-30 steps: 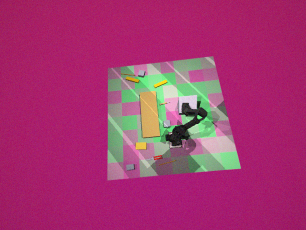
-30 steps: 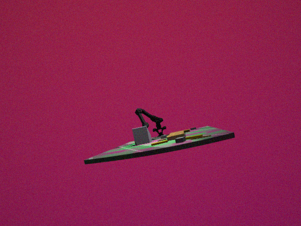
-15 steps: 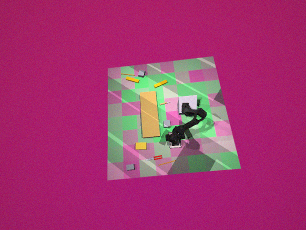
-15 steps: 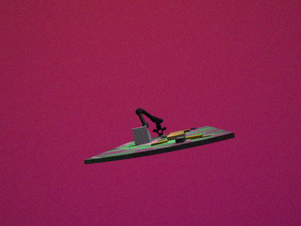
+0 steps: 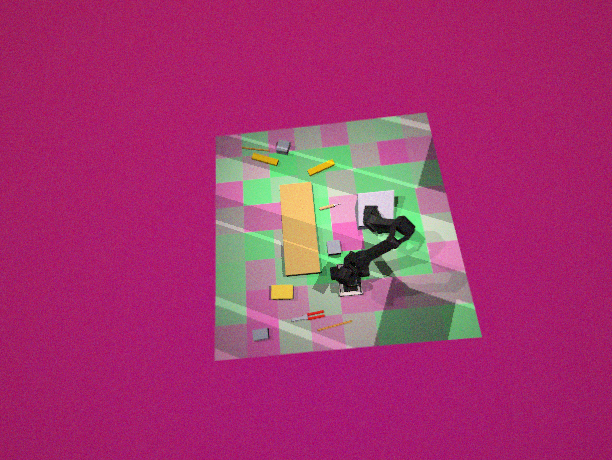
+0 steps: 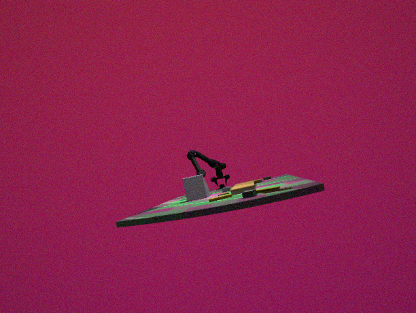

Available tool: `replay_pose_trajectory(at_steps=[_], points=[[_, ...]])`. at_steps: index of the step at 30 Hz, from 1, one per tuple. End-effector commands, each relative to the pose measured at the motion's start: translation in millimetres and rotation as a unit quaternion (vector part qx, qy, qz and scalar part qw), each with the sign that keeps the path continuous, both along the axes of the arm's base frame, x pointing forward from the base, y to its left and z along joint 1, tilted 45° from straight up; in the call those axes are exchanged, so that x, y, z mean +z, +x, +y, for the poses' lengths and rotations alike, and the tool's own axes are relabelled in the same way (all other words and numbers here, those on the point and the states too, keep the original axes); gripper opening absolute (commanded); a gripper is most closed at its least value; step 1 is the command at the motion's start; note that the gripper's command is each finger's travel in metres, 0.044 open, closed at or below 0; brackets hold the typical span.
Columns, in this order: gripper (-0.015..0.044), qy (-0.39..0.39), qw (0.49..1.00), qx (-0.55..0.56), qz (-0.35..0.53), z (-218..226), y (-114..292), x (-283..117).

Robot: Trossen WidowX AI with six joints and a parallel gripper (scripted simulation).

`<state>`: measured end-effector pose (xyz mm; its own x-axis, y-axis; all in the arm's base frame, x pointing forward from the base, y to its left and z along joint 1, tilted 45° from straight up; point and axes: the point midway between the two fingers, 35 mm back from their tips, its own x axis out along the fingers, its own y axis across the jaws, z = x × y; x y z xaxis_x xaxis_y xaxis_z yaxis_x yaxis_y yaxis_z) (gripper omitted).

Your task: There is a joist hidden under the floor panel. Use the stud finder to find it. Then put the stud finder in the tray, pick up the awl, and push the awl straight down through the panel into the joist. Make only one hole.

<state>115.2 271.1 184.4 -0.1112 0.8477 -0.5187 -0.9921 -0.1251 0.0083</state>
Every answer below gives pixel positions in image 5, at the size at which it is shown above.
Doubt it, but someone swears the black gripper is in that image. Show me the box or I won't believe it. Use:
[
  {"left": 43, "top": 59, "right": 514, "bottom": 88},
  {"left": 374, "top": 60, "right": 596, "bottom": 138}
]
[{"left": 330, "top": 266, "right": 370, "bottom": 280}]

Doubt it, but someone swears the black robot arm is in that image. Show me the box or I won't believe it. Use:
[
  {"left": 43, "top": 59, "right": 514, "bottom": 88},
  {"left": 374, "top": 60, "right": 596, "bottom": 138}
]
[{"left": 335, "top": 205, "right": 415, "bottom": 287}]

